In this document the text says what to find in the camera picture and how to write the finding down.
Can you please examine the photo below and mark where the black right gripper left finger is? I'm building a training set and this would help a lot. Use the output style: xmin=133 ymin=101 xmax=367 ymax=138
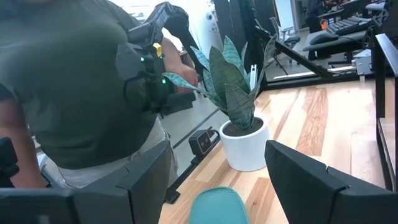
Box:
xmin=0 ymin=139 xmax=173 ymax=224

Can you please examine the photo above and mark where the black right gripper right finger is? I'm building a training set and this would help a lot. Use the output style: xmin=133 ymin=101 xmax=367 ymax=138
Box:
xmin=264 ymin=139 xmax=398 ymax=224

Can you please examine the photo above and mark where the person's forearm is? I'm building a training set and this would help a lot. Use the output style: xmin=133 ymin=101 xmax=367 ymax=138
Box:
xmin=160 ymin=36 xmax=189 ymax=82
xmin=0 ymin=86 xmax=47 ymax=189

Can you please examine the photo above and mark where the snake plant in white pot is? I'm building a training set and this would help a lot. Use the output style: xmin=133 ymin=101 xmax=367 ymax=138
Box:
xmin=162 ymin=35 xmax=277 ymax=172

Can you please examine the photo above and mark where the green slide sandal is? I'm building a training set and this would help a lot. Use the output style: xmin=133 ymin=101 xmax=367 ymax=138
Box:
xmin=188 ymin=185 xmax=251 ymax=224

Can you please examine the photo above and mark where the person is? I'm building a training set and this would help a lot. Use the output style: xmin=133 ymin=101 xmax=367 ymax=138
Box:
xmin=0 ymin=0 xmax=200 ymax=190
xmin=304 ymin=0 xmax=325 ymax=34

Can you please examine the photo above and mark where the white aluminium extrusion piece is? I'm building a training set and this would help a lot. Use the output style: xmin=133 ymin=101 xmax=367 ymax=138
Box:
xmin=249 ymin=63 xmax=259 ymax=91

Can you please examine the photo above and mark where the white box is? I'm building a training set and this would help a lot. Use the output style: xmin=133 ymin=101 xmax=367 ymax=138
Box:
xmin=353 ymin=49 xmax=373 ymax=76

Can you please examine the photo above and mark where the grey office desk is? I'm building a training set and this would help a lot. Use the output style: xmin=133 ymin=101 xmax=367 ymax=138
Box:
xmin=302 ymin=29 xmax=369 ymax=62

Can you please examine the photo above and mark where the person's hand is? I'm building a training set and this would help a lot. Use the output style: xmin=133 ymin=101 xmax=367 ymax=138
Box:
xmin=174 ymin=62 xmax=200 ymax=94

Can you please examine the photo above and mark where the grey mesh office chair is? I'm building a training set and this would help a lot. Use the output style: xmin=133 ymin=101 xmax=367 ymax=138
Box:
xmin=269 ymin=16 xmax=302 ymax=68

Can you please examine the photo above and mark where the black keyboard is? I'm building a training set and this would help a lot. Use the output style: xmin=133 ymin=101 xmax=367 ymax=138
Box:
xmin=325 ymin=15 xmax=373 ymax=35

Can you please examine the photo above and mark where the small black camera box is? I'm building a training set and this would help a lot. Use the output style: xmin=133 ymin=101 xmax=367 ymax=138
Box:
xmin=188 ymin=129 xmax=220 ymax=157

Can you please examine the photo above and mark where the wooden shelf with black frame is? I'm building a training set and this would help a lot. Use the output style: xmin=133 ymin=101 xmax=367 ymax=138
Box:
xmin=374 ymin=33 xmax=398 ymax=192

